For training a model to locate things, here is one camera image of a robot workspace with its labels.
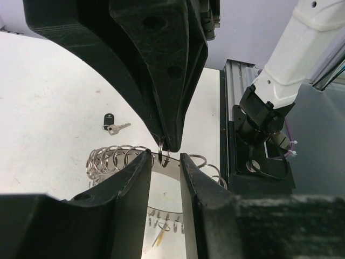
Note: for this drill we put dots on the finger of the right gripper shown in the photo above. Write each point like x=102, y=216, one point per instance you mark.
x=170, y=40
x=86, y=29

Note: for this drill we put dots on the black tag key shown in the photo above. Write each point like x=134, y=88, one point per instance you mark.
x=110, y=126

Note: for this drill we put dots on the yellow tag key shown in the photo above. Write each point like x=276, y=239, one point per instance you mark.
x=164, y=228

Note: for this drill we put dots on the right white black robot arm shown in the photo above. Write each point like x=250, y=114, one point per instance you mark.
x=311, y=28

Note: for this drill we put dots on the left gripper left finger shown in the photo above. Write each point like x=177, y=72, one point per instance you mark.
x=106, y=221

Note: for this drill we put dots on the white disc wire keyring holder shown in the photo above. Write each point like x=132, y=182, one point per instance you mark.
x=164, y=202

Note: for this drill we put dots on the aluminium frame rail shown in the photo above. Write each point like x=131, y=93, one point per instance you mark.
x=238, y=76

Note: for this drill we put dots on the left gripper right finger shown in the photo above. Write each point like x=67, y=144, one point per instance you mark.
x=219, y=224

